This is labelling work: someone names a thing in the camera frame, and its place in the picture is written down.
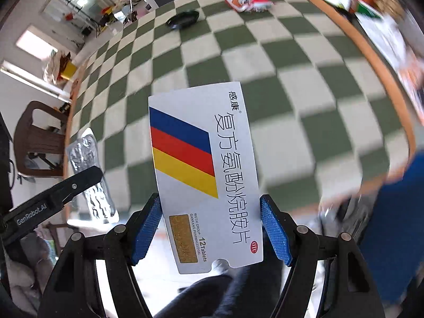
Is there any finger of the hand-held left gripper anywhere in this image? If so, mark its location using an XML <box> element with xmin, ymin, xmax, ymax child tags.
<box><xmin>0</xmin><ymin>166</ymin><xmax>103</xmax><ymax>240</ymax></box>

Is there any brown wooden chair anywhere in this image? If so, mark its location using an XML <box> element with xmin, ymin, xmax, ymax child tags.
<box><xmin>13</xmin><ymin>101</ymin><xmax>72</xmax><ymax>178</ymax></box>

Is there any yellow bucket with clothes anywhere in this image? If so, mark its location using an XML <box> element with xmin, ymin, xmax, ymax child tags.
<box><xmin>44</xmin><ymin>51</ymin><xmax>79</xmax><ymax>85</ymax></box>

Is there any blue plastic stool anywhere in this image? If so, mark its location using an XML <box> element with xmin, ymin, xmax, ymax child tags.
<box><xmin>359</xmin><ymin>152</ymin><xmax>424</xmax><ymax>303</ymax></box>

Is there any red white snack packet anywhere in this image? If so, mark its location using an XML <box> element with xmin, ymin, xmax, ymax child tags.
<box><xmin>220</xmin><ymin>0</ymin><xmax>275</xmax><ymax>13</ymax></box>

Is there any green checkered tablecloth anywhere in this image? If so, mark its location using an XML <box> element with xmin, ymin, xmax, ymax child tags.
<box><xmin>62</xmin><ymin>0</ymin><xmax>418</xmax><ymax>227</ymax></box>

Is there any silver blister pack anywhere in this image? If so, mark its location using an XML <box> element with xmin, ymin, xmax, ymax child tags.
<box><xmin>66</xmin><ymin>127</ymin><xmax>119</xmax><ymax>223</ymax></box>

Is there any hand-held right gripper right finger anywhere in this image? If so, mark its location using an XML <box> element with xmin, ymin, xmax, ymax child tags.
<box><xmin>260</xmin><ymin>195</ymin><xmax>386</xmax><ymax>318</ymax></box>

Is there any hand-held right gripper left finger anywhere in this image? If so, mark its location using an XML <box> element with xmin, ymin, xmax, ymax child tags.
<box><xmin>38</xmin><ymin>193</ymin><xmax>163</xmax><ymax>318</ymax></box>

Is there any striped white medicine box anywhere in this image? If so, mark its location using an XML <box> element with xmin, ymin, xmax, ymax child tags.
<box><xmin>148</xmin><ymin>81</ymin><xmax>265</xmax><ymax>275</ymax></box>

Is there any person's dark fuzzy clothing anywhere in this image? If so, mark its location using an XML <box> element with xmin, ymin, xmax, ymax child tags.
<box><xmin>156</xmin><ymin>265</ymin><xmax>292</xmax><ymax>318</ymax></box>

